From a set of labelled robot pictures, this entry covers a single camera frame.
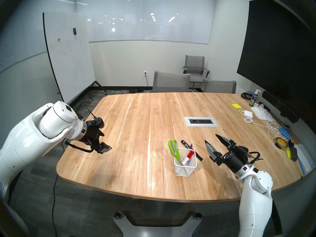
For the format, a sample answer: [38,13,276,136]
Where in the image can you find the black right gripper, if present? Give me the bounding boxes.
[204,134,248,173]

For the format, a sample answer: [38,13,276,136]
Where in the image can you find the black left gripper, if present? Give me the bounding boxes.
[82,127,112,154]

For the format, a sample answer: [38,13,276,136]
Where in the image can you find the red capped white marker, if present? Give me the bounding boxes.
[183,150,195,166]

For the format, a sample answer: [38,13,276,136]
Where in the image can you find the black permanent marker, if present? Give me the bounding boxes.
[181,139,203,161]

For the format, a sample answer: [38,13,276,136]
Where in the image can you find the white wire mesh pen holder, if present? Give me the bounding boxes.
[174,148,198,177]

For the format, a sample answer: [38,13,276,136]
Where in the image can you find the green handled scissors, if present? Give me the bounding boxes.
[168,139,182,166]

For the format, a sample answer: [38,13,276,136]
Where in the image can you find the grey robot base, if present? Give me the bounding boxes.
[113,211,203,237]

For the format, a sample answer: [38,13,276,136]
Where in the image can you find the blue pen on paper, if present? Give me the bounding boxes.
[297,156,306,176]

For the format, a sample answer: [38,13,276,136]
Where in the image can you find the grey table power outlet box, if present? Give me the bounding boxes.
[184,117,219,127]

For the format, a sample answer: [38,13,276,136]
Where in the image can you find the white crumpled tissue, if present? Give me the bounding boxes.
[251,104,275,121]

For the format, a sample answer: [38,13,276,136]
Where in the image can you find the whiteboard cleaner spray bottle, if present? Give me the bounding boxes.
[249,89,261,107]

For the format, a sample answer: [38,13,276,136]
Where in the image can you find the grey mesh office chair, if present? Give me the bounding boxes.
[203,79,237,94]
[152,70,191,93]

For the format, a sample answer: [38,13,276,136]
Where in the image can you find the black and yellow tape roll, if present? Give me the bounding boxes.
[275,137,289,149]

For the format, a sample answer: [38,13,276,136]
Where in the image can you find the black video sound bar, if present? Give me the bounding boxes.
[262,91,300,123]

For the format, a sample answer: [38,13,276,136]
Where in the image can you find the dark grey eraser block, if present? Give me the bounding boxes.
[289,147,300,162]

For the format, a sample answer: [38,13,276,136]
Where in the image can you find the grey office chair with armrests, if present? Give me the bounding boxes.
[182,55,210,92]

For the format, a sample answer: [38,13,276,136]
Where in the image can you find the white paper sheet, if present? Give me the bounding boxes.
[295,143,315,173]

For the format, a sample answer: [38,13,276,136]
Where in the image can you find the mobile whiteboard on stand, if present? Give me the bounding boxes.
[43,12,108,108]

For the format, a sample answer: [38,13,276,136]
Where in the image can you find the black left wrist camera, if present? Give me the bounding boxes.
[86,118,104,130]

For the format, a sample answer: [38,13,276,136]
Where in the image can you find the black left gripper cable loop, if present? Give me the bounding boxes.
[64,139,95,153]

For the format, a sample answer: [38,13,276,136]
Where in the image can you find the black right camera cable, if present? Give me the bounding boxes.
[248,152,263,163]

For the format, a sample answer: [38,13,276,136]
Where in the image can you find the thin black left camera cable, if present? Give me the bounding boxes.
[78,105,98,121]

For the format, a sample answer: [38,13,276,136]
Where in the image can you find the long black floor cable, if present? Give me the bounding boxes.
[72,90,124,111]

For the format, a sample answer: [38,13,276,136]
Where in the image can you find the black hanging robot cable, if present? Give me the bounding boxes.
[51,175,59,237]

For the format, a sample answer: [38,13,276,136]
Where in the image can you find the large black wall screen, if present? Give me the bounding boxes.
[237,0,316,128]

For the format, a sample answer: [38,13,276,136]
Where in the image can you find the wide glass wall whiteboard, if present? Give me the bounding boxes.
[74,0,213,45]

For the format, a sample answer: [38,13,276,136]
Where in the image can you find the wall whiteboard with writing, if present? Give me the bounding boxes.
[0,0,77,74]

